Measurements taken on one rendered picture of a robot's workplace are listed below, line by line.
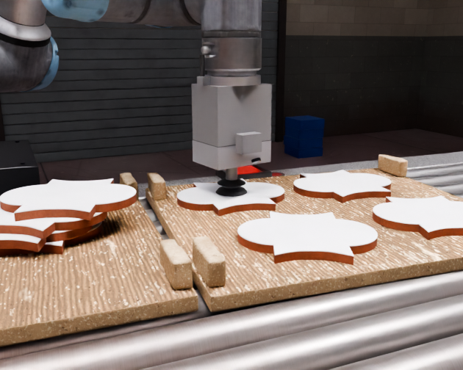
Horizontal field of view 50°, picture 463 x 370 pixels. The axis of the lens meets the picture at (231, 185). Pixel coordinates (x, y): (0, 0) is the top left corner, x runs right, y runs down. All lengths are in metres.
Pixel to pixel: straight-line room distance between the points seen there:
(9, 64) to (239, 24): 0.54
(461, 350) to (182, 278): 0.23
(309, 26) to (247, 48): 5.67
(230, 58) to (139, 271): 0.28
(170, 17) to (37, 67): 0.44
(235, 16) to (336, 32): 5.90
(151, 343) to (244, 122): 0.32
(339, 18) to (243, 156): 5.93
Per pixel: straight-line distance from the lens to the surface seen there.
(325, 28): 6.41
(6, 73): 1.04
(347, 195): 0.69
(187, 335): 0.42
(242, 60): 0.62
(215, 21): 0.62
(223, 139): 0.62
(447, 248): 0.57
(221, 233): 0.56
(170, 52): 5.49
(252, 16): 0.63
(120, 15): 0.63
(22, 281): 0.49
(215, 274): 0.43
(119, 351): 0.41
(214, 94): 0.61
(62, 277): 0.49
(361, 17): 6.74
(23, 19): 1.02
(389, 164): 0.85
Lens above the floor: 1.14
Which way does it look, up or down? 16 degrees down
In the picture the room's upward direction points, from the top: straight up
